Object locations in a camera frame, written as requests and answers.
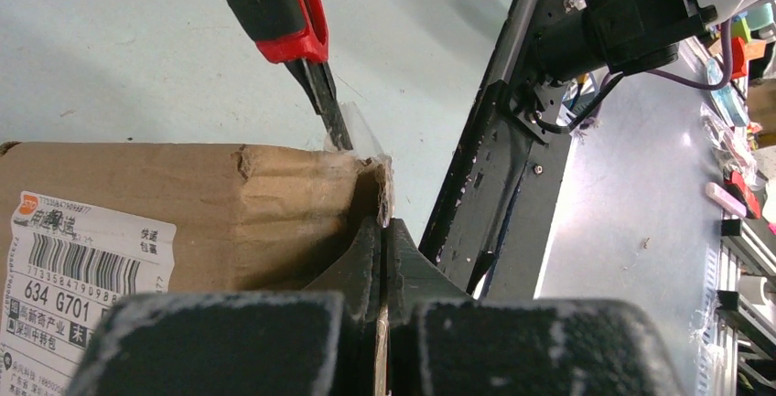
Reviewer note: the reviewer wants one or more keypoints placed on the brown cardboard express box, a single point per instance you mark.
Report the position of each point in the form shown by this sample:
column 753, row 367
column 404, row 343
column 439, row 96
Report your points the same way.
column 84, row 225

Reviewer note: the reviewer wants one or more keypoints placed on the aluminium frame rail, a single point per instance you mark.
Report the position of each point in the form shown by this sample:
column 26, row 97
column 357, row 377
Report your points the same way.
column 516, row 92

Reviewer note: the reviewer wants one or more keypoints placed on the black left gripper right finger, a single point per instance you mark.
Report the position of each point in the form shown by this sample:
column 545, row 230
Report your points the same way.
column 444, row 342

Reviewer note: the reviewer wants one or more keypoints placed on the red black utility knife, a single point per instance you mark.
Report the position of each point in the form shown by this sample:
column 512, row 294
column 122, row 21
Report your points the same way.
column 295, row 33

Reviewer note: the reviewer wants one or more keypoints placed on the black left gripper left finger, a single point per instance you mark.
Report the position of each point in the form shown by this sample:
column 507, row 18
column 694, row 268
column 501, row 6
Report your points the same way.
column 319, row 340

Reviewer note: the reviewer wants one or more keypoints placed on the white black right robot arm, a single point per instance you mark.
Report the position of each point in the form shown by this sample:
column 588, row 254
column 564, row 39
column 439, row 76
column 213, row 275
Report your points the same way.
column 625, row 36

